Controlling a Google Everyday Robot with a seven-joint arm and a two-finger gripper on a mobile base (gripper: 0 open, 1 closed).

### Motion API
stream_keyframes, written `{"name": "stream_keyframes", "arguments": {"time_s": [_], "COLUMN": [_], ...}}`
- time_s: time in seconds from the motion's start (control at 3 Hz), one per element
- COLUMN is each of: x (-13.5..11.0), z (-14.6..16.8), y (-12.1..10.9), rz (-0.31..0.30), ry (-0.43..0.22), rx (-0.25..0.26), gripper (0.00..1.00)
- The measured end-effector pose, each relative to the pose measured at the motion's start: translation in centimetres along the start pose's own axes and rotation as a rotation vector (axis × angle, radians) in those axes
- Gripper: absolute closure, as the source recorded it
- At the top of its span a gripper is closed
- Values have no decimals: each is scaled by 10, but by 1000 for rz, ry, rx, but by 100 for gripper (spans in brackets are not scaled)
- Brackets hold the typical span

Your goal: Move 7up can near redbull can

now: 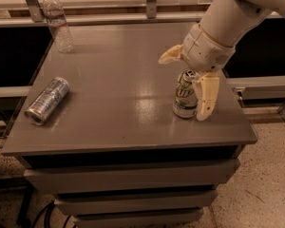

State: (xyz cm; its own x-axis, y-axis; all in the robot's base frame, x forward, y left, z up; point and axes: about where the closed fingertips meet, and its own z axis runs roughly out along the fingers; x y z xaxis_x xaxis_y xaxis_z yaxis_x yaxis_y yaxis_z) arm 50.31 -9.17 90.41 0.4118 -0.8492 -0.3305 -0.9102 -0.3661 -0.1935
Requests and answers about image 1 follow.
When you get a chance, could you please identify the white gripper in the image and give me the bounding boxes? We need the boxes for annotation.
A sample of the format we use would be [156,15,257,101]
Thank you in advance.
[159,24,235,122]

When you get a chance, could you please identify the green white 7up can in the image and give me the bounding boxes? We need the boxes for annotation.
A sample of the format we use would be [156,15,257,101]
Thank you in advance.
[173,68,198,119]

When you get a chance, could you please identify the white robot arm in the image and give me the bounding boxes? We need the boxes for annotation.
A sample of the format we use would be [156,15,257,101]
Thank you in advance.
[159,0,285,121]

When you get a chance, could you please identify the silver redbull can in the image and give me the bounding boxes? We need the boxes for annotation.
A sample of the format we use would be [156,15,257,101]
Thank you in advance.
[25,77,69,125]

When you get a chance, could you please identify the top grey drawer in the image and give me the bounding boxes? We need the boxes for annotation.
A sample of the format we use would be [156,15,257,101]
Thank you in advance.
[25,159,240,194]

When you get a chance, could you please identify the grey drawer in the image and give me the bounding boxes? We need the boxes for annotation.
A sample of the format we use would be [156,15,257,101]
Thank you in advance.
[74,209,203,228]
[25,159,240,194]
[55,190,218,215]

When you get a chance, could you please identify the grey drawer cabinet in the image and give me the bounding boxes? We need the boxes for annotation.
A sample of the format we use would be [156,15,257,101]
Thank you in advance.
[1,22,259,228]

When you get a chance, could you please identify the middle grey drawer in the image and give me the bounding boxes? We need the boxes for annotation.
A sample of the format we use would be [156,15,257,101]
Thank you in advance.
[55,190,218,215]

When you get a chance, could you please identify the bottom grey drawer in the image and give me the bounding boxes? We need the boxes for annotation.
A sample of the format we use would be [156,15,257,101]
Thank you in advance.
[74,209,203,228]

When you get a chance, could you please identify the clear plastic water bottle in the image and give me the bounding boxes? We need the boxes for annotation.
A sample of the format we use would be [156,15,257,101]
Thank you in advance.
[42,0,73,53]

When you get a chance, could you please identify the metal window frame rail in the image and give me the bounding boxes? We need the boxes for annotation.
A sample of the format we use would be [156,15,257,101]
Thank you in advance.
[0,0,285,29]

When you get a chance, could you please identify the black cables on floor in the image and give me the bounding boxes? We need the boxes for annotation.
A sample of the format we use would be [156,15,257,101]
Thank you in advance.
[0,199,75,228]

